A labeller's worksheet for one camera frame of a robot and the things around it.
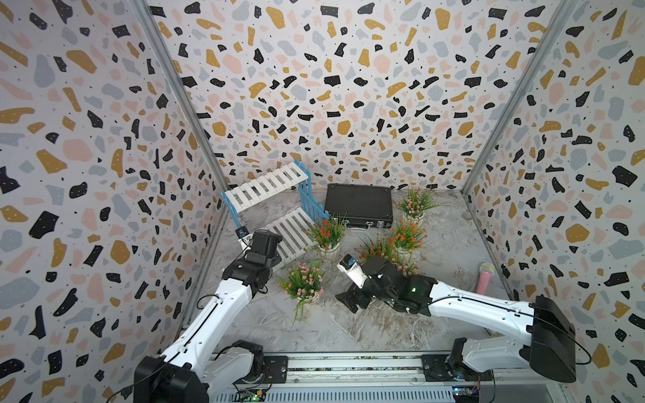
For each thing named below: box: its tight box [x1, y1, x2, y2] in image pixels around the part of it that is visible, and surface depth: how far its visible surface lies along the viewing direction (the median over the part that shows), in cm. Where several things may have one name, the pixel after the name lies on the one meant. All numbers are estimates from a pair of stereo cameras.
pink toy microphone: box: [476, 261, 496, 296], surface depth 93 cm
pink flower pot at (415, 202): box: [393, 187, 441, 222], surface depth 102 cm
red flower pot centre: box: [353, 232, 397, 262], surface depth 87 cm
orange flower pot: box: [391, 218, 430, 264], surface depth 91 cm
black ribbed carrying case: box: [324, 183, 394, 231], surface depth 112 cm
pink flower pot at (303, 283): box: [278, 259, 326, 325], surface depth 79 cm
